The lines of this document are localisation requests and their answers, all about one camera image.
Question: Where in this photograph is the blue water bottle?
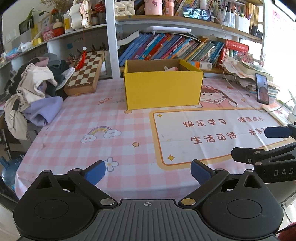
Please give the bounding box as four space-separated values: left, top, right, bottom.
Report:
1 155 23 192

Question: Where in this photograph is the red tassel ornament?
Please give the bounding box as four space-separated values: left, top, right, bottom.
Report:
75 46 87 71

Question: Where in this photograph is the pile of clothes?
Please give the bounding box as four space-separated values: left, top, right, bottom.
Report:
4 53 75 140

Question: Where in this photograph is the wooden chessboard box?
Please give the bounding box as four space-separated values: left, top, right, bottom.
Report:
64 51 105 96

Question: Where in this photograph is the stack of papers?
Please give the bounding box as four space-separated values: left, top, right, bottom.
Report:
220 56 280 98

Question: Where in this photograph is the orange white usmile box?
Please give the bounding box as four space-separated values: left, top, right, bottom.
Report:
187 60 212 70

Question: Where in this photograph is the black smartphone standing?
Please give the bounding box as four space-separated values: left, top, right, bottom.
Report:
255 73 269 104

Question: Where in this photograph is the white hanging cable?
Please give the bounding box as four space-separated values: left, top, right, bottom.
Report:
210 14 296 114

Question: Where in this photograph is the pink plush pig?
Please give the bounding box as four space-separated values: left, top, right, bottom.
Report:
164 66 179 72

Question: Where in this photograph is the row of books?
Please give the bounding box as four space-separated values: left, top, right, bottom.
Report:
118 33 254 67

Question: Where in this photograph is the wooden bookshelf board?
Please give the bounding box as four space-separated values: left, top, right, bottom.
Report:
115 15 263 44

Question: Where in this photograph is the pink cartoon table mat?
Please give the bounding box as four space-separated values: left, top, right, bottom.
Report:
15 78 290 199

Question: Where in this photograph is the yellow cardboard box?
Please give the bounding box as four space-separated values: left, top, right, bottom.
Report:
123 59 204 110

